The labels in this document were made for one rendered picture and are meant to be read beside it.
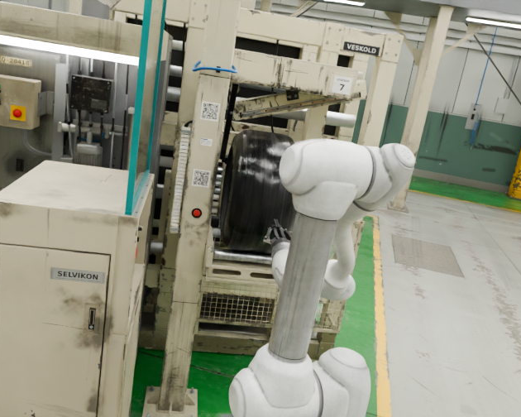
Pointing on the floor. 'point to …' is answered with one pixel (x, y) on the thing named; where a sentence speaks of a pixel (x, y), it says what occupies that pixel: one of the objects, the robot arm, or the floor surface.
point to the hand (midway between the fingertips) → (275, 226)
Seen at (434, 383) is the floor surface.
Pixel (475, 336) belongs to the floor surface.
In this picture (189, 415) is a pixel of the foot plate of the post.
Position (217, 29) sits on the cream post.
